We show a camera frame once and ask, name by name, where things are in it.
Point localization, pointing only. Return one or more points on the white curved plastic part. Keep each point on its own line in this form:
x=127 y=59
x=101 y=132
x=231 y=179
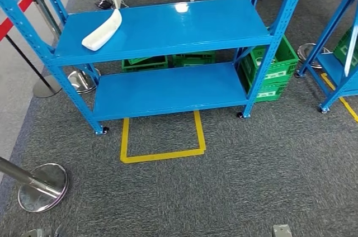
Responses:
x=102 y=31

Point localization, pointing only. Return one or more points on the green plastic crate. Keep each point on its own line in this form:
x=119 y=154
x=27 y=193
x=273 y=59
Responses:
x=279 y=65
x=192 y=59
x=270 y=92
x=342 y=48
x=145 y=64

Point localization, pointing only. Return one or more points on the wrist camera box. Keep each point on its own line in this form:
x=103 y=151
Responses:
x=36 y=232
x=282 y=231

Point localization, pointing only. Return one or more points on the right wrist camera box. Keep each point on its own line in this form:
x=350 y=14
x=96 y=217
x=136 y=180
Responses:
x=282 y=231

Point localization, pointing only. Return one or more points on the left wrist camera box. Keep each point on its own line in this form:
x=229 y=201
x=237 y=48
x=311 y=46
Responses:
x=36 y=232

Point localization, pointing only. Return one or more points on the black power adapter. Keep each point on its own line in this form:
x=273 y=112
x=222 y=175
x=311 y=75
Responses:
x=105 y=4

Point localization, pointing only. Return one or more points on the red barrier belt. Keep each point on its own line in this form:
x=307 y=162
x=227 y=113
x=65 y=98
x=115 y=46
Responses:
x=13 y=22

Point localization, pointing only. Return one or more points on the blue metal shelf rack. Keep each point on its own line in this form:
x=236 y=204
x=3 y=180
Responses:
x=330 y=67
x=168 y=28

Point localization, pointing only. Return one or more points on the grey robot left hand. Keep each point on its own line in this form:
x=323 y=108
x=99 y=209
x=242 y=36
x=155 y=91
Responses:
x=60 y=231

